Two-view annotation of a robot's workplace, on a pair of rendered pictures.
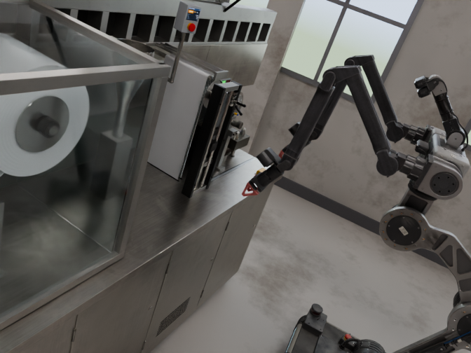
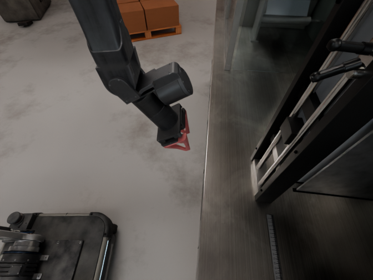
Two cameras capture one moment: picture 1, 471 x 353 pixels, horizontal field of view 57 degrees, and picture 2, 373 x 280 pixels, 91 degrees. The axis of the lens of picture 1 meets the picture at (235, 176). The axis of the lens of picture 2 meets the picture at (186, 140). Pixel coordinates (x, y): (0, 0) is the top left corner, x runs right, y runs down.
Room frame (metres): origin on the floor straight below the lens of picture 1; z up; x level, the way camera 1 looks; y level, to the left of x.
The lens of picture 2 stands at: (1.98, -0.15, 1.47)
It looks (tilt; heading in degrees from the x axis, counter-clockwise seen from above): 54 degrees down; 165
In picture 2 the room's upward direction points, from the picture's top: straight up
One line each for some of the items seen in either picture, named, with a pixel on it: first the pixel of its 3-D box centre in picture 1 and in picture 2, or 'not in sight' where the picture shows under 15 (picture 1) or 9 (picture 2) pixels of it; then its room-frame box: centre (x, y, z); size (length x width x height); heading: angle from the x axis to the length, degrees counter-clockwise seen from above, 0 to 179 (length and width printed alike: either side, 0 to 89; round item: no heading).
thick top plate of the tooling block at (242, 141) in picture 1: (214, 128); not in sight; (2.38, 0.21, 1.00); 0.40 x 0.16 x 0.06; 68
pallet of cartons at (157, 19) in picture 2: not in sight; (141, 16); (-1.62, 0.01, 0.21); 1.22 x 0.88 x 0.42; 89
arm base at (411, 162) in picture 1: (413, 167); not in sight; (1.54, -0.61, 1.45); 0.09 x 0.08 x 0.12; 166
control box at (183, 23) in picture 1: (188, 18); not in sight; (1.65, 0.36, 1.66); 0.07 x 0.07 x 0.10; 54
